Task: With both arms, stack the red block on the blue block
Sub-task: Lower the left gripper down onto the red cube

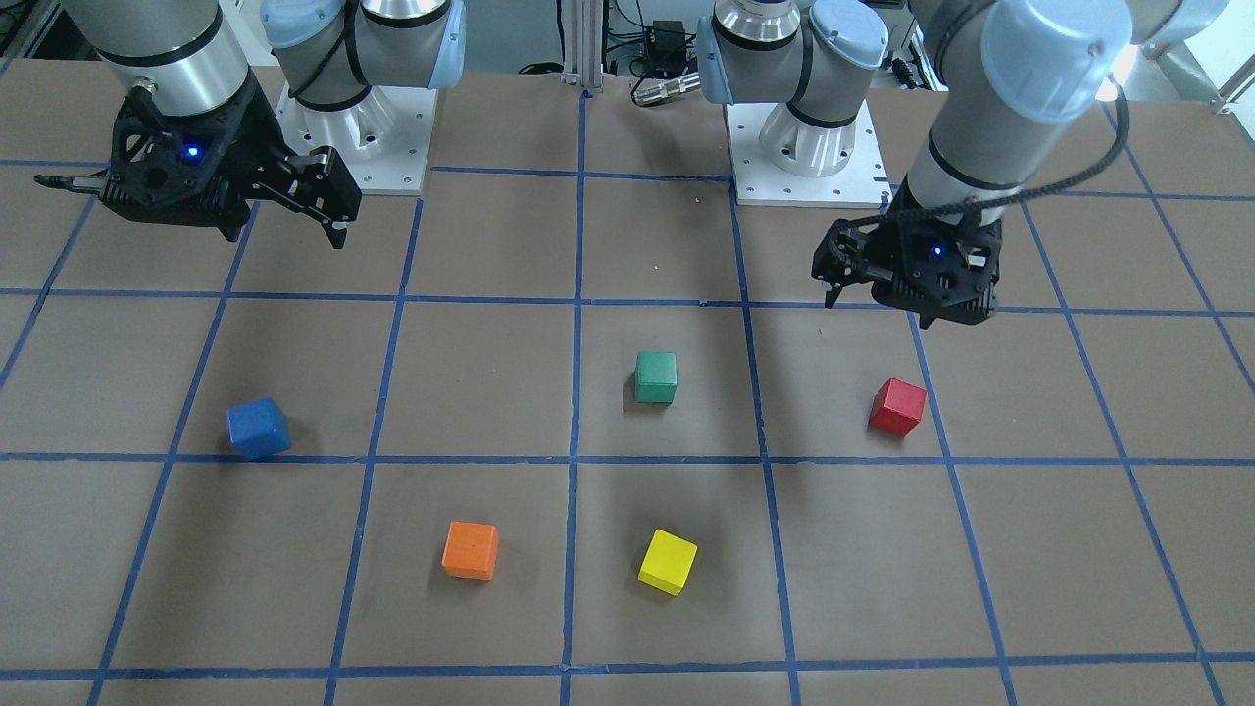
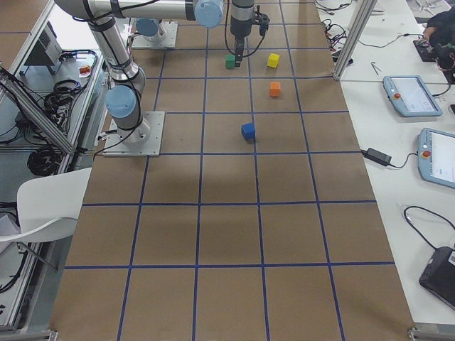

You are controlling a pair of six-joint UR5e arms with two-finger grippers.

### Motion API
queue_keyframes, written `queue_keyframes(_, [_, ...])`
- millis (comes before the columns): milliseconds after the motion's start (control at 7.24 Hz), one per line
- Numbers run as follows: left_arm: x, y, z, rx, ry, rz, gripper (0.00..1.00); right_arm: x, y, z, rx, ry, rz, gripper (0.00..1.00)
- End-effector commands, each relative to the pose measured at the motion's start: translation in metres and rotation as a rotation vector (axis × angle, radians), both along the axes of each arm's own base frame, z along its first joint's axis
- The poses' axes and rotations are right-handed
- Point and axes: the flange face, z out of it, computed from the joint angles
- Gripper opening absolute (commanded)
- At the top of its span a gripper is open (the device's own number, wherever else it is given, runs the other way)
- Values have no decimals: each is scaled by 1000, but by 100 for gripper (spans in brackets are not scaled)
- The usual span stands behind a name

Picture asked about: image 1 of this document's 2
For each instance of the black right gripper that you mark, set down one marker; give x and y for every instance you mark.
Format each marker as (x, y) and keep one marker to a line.
(247, 140)

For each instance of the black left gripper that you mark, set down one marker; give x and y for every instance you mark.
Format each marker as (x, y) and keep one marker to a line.
(845, 258)

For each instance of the red wooden block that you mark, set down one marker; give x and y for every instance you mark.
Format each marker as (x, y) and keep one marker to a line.
(898, 407)

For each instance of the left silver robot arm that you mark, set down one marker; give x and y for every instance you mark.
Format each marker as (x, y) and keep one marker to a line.
(1017, 74)

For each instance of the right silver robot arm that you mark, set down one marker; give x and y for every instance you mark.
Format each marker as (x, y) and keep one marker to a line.
(330, 52)

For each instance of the green wooden block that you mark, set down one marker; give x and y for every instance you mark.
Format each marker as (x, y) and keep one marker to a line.
(655, 379)

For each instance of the blue wooden block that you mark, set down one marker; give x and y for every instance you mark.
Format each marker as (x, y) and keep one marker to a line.
(258, 429)

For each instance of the yellow wooden block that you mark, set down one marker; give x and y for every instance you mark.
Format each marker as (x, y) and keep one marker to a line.
(667, 562)

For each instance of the orange wooden block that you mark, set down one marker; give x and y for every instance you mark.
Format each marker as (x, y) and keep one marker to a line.
(470, 551)

